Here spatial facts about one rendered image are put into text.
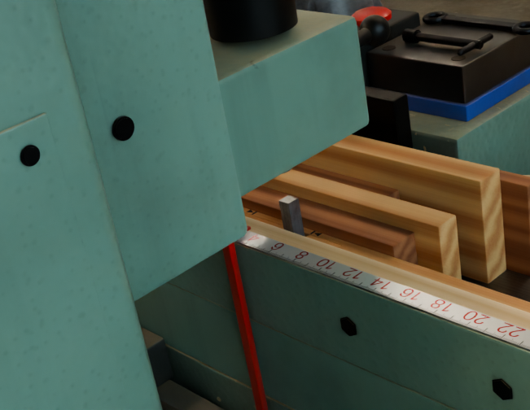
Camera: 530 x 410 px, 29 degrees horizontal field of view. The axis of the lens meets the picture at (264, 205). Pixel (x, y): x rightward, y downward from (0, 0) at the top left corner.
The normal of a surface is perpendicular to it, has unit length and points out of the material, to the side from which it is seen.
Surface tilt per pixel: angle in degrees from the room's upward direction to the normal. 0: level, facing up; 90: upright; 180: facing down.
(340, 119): 90
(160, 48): 90
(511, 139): 90
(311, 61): 90
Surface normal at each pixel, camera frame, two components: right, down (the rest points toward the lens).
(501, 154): 0.69, 0.22
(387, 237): -0.16, -0.88
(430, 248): -0.71, 0.41
